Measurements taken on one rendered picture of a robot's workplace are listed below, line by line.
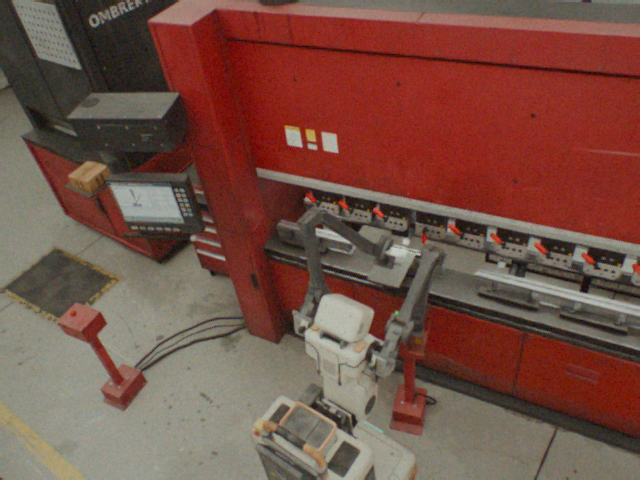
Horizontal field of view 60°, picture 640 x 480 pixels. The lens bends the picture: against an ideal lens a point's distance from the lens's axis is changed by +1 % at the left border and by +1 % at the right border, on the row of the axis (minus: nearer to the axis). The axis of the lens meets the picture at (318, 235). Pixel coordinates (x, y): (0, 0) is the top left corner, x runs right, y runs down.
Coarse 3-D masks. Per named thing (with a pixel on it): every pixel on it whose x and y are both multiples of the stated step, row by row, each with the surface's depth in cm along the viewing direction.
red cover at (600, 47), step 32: (224, 32) 259; (256, 32) 252; (288, 32) 244; (320, 32) 237; (352, 32) 230; (384, 32) 223; (416, 32) 217; (448, 32) 212; (480, 32) 206; (512, 32) 201; (544, 32) 196; (576, 32) 192; (608, 32) 189; (544, 64) 203; (576, 64) 199; (608, 64) 194
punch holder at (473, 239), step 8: (456, 224) 274; (464, 224) 271; (472, 224) 269; (480, 224) 267; (488, 224) 273; (464, 232) 275; (472, 232) 272; (480, 232) 270; (456, 240) 280; (464, 240) 278; (472, 240) 276; (480, 240) 273; (480, 248) 276
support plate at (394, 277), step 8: (408, 256) 303; (408, 264) 299; (376, 272) 297; (384, 272) 296; (392, 272) 296; (400, 272) 295; (376, 280) 293; (384, 280) 292; (392, 280) 291; (400, 280) 291
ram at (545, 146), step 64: (256, 64) 266; (320, 64) 249; (384, 64) 235; (448, 64) 222; (512, 64) 213; (256, 128) 293; (320, 128) 273; (384, 128) 256; (448, 128) 241; (512, 128) 227; (576, 128) 215; (384, 192) 282; (448, 192) 263; (512, 192) 247; (576, 192) 233
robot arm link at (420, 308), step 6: (420, 252) 247; (444, 252) 243; (420, 258) 248; (444, 258) 243; (438, 264) 245; (432, 270) 248; (432, 276) 252; (426, 282) 252; (426, 288) 254; (420, 294) 257; (426, 294) 256; (420, 300) 259; (426, 300) 262; (420, 306) 261; (426, 306) 264; (414, 312) 265; (420, 312) 262; (414, 318) 266; (420, 318) 264
